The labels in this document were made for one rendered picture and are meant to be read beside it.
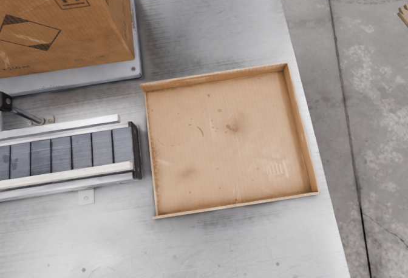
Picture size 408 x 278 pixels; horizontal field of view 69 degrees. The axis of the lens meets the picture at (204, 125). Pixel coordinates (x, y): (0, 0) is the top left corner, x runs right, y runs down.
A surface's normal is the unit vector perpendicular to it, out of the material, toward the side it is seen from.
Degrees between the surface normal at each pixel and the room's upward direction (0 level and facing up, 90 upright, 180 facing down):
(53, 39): 90
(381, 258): 0
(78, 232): 0
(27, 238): 0
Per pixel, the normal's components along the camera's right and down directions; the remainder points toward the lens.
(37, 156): -0.04, -0.25
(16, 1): 0.13, 0.96
